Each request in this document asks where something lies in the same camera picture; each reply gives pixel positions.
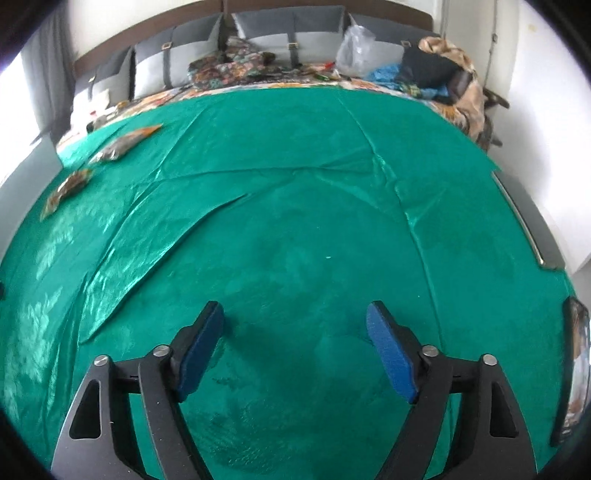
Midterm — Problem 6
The orange clear snack bag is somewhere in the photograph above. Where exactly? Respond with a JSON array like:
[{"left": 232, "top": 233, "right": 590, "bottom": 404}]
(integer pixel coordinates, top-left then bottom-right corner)
[{"left": 39, "top": 168, "right": 94, "bottom": 221}]

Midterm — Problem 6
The orange walnut snack bag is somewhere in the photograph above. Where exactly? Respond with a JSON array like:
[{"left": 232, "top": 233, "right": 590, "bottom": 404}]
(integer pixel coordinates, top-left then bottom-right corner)
[{"left": 88, "top": 124, "right": 162, "bottom": 165}]

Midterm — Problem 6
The black smartphone far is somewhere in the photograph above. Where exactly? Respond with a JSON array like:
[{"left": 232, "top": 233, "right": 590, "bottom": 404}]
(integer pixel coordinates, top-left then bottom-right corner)
[{"left": 492, "top": 170, "right": 566, "bottom": 271}]

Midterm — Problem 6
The green satin tablecloth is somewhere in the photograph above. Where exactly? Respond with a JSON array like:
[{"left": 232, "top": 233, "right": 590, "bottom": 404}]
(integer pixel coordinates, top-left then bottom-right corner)
[{"left": 1, "top": 89, "right": 573, "bottom": 479}]

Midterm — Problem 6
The floral sofa cover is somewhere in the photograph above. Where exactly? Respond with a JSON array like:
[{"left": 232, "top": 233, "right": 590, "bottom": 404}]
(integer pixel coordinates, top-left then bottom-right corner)
[{"left": 57, "top": 70, "right": 493, "bottom": 150}]

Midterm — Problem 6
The beige patterned blanket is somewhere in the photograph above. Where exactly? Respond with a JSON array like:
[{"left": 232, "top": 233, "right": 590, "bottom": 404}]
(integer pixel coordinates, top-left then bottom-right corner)
[{"left": 419, "top": 36, "right": 486, "bottom": 141}]

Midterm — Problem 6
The black cloth bag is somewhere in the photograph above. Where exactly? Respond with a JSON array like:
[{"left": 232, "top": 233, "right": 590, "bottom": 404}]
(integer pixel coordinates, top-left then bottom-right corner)
[{"left": 394, "top": 47, "right": 462, "bottom": 89}]

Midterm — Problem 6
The blue plastic bag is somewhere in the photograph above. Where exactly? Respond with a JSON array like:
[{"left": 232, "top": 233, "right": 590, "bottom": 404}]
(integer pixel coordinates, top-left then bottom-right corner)
[{"left": 363, "top": 63, "right": 451, "bottom": 100}]

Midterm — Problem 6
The grey cushion left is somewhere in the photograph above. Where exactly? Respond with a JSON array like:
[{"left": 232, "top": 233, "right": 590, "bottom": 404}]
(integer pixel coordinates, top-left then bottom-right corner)
[{"left": 134, "top": 13, "right": 222, "bottom": 99}]

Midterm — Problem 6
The grey cushion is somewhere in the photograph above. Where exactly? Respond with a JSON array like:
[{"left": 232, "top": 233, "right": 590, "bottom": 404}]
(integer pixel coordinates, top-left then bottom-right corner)
[
  {"left": 134, "top": 13, "right": 222, "bottom": 99},
  {"left": 232, "top": 5, "right": 346, "bottom": 67},
  {"left": 349, "top": 13, "right": 438, "bottom": 47}
]

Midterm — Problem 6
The floral pillow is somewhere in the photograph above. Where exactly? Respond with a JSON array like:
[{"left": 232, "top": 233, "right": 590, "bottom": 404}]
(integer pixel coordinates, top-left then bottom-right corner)
[{"left": 187, "top": 36, "right": 276, "bottom": 91}]

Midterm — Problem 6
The clear plastic bag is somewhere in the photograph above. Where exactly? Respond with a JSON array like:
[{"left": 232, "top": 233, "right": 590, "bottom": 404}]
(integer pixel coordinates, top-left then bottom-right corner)
[{"left": 335, "top": 25, "right": 376, "bottom": 77}]

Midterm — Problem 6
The grey cushion right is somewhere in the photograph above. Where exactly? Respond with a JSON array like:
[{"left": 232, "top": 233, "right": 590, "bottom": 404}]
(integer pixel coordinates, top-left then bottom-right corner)
[{"left": 349, "top": 13, "right": 438, "bottom": 47}]

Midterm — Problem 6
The grey cushion middle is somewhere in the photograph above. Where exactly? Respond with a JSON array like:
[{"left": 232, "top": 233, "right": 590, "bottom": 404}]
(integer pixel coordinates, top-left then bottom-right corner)
[{"left": 232, "top": 5, "right": 346, "bottom": 67}]

